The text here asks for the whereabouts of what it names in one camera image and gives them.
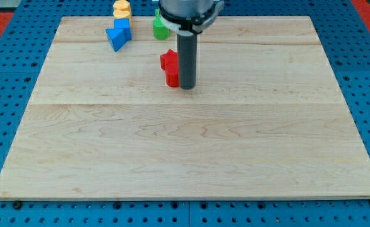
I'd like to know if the blue triangle block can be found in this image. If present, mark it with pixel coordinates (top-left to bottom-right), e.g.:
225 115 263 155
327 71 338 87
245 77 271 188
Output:
105 28 127 52

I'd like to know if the light wooden board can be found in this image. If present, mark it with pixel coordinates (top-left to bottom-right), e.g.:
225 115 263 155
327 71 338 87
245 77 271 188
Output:
0 16 370 201

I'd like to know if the green circle block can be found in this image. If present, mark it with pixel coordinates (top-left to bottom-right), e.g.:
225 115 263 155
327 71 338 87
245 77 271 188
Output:
152 19 170 40

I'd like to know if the red star block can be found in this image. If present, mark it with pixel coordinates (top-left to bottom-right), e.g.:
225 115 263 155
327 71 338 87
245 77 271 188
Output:
160 49 178 70

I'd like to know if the yellow hexagon block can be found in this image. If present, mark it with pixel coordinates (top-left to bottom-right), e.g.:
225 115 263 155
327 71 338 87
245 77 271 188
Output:
112 0 131 11

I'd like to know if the blue cube block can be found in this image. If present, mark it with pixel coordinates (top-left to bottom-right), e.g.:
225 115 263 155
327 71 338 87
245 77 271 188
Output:
113 18 132 40

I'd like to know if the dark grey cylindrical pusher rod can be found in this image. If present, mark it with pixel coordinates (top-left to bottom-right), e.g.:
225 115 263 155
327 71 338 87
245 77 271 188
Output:
177 35 197 90

